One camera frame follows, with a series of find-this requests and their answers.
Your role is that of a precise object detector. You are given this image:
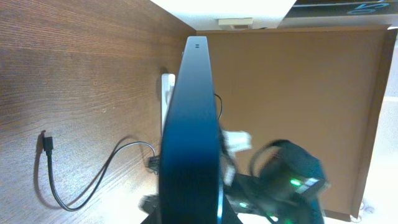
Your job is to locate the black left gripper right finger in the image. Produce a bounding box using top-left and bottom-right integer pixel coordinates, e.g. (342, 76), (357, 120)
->
(221, 195), (243, 224)

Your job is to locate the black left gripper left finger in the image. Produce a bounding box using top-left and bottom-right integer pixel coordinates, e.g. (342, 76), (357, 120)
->
(139, 195), (161, 224)

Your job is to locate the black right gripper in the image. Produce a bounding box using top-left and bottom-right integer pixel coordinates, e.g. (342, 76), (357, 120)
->
(223, 139), (328, 223)

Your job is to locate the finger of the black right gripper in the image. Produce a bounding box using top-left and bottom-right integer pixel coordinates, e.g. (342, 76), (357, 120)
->
(147, 156), (160, 172)

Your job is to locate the blue Samsung Galaxy smartphone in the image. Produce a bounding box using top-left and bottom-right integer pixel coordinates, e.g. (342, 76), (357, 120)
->
(159, 36), (223, 223)

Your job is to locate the black USB charging cable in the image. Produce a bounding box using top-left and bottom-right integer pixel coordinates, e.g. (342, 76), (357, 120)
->
(42, 93), (223, 212)

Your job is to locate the white power strip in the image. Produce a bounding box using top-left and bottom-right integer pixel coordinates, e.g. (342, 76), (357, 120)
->
(161, 73), (175, 133)

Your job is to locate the brown wooden side panel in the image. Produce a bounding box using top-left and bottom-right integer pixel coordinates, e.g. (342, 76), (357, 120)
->
(203, 25), (397, 220)

